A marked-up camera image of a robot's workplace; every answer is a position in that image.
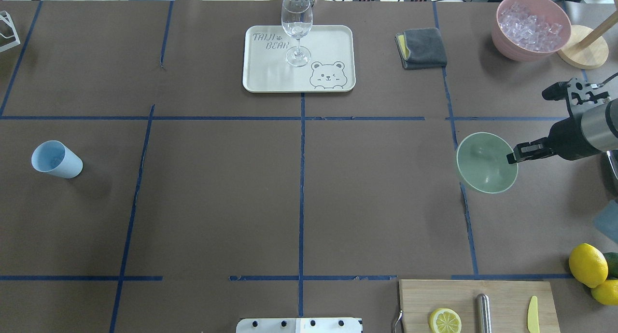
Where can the pink bowl of ice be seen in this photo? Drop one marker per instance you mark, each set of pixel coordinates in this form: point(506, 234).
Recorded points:
point(528, 30)

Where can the yellow plastic knife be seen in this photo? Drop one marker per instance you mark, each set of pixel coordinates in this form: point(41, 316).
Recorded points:
point(533, 315)

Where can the wooden cutting board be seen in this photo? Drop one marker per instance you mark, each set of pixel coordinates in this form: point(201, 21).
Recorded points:
point(509, 302)

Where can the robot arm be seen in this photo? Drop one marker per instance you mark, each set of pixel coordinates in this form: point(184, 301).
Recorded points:
point(590, 129)

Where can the clear wine glass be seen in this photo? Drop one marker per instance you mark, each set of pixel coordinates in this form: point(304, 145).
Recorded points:
point(297, 21)

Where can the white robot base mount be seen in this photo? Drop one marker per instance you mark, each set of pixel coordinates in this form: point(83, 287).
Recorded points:
point(300, 325)

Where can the cream bear tray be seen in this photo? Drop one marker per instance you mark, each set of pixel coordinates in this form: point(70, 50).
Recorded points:
point(331, 69)

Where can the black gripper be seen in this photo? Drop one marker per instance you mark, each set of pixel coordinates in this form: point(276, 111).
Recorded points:
point(566, 136)

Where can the light blue plastic cup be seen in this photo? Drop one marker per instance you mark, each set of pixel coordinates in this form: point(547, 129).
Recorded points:
point(56, 159)

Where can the white wire cup rack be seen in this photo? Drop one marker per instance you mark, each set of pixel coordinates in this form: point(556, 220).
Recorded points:
point(8, 32)

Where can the grey and yellow folded cloth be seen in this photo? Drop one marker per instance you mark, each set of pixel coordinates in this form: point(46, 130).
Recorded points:
point(421, 48)

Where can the yellow lemon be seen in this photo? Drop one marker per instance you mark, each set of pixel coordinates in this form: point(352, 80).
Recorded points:
point(606, 293)
point(588, 265)

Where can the green bowl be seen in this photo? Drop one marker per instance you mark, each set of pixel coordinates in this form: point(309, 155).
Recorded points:
point(482, 165)

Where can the steel knife handle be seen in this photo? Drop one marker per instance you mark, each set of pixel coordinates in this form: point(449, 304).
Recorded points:
point(484, 316)

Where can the half lemon slice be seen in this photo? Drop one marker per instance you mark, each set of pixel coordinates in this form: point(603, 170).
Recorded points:
point(445, 320)

